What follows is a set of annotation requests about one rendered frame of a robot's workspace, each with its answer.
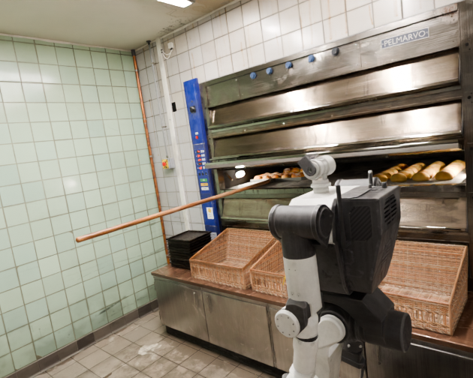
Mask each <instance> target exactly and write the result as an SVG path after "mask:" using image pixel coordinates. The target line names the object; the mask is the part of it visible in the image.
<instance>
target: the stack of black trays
mask: <svg viewBox="0 0 473 378"><path fill-rule="evenodd" d="M211 232H212V231H202V230H186V231H185V232H181V233H179V234H177V235H174V236H171V237H170V238H166V240H167V241H166V242H168V244H167V245H168V247H167V248H169V249H168V250H170V251H169V252H168V253H170V254H169V255H170V257H168V258H170V259H169V260H171V262H170V263H171V266H172V267H174V268H179V269H188V270H191V268H190V262H189V259H190V258H191V257H192V256H194V255H195V254H196V253H197V252H198V251H199V250H201V249H202V248H203V247H205V246H206V245H207V244H208V243H210V242H211V240H212V239H211V238H212V237H210V235H212V234H210V233H211Z"/></svg>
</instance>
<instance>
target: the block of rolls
mask: <svg viewBox="0 0 473 378"><path fill-rule="evenodd" d="M463 169H465V161H463V160H455V161H453V162H451V163H450V164H449V165H447V166H445V164H444V163H443V162H441V161H436V162H433V163H432V164H430V165H429V166H426V164H424V163H415V164H413V165H411V166H408V165H407V164H405V163H400V164H398V165H396V166H393V167H391V168H389V169H386V170H385V171H383V172H380V173H379V174H376V175H374V176H373V177H379V179H380V181H381V182H386V181H387V180H389V179H390V180H391V181H392V182H406V181H407V179H410V178H411V177H412V180H413V181H415V182H423V181H429V179H430V178H432V177H433V176H435V180H439V181H444V180H452V179H453V178H454V177H456V175H457V174H458V173H460V171H462V170H463Z"/></svg>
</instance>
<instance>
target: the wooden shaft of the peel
mask: <svg viewBox="0 0 473 378"><path fill-rule="evenodd" d="M267 183H270V180H269V179H268V180H266V181H261V182H258V183H255V184H251V185H249V186H245V187H242V188H238V189H236V190H231V191H228V192H226V193H221V194H219V195H216V196H211V197H209V198H206V199H202V200H198V201H196V202H191V203H189V204H186V205H181V206H179V207H176V208H172V209H169V210H166V211H162V212H159V213H156V214H151V215H149V216H146V217H142V218H139V219H136V220H132V221H129V222H126V223H122V224H119V225H116V226H112V227H109V228H106V229H102V230H99V231H97V232H92V233H90V234H86V235H82V236H79V237H77V238H76V242H77V243H80V242H84V241H86V240H90V239H93V238H96V237H99V236H103V235H106V234H108V233H112V232H115V231H118V230H122V229H124V228H127V227H132V226H134V225H137V224H141V223H144V222H147V221H150V220H153V219H156V218H160V217H163V216H165V215H169V214H173V213H175V212H179V211H182V210H184V209H189V208H191V207H194V206H198V205H201V204H204V203H207V202H210V201H213V200H217V199H220V198H222V197H226V196H230V195H232V194H236V193H239V192H241V191H246V190H248V189H251V188H255V187H258V186H261V185H265V184H267Z"/></svg>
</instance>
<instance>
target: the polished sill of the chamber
mask: <svg viewBox="0 0 473 378"><path fill-rule="evenodd" d="M397 185H398V186H399V192H400V193H439V192H466V183H451V184H391V185H387V186H397ZM233 190H236V189H223V190H220V193H221V194H222V193H226V192H228V191H233ZM311 191H313V188H312V187H270V188H251V189H248V190H245V191H241V192H239V193H235V194H307V193H308V192H311Z"/></svg>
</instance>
